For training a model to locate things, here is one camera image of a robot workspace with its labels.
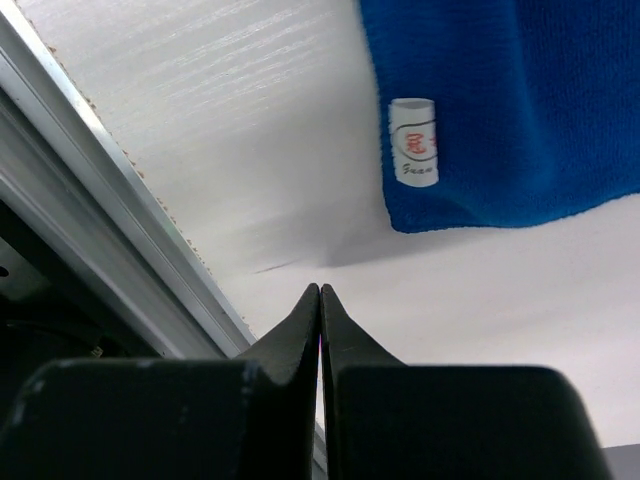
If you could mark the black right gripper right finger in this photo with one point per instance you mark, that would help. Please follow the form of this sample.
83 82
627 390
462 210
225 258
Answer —
388 420

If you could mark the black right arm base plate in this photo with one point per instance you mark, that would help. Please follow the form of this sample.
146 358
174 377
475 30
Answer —
48 313

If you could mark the aluminium front rail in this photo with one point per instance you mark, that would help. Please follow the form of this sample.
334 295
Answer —
75 187

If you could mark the blue microfiber towel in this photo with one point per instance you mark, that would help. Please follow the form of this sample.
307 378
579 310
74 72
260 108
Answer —
504 114

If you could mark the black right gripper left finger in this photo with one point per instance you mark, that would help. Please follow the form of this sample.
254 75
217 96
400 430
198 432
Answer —
251 417

